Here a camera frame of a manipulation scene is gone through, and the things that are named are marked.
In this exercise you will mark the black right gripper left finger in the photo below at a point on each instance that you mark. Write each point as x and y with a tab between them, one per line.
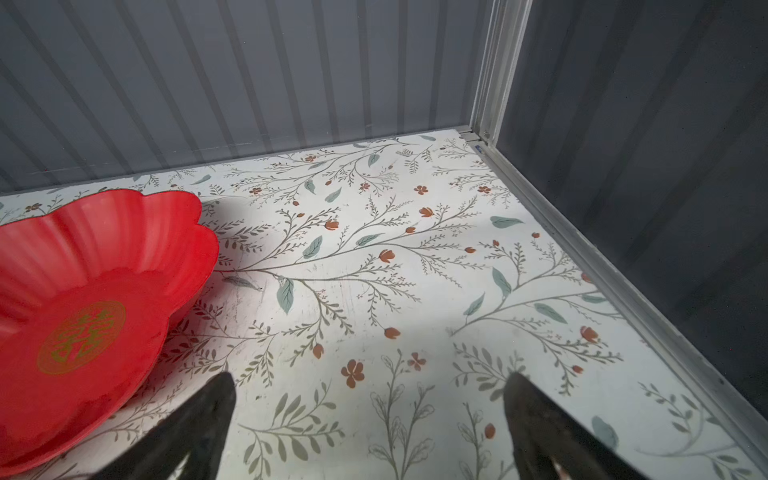
191	439

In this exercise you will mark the red flower-shaped fruit bowl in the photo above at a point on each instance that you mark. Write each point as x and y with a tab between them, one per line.
89	294

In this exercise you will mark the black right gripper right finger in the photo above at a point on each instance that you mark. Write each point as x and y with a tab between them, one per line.
544	436

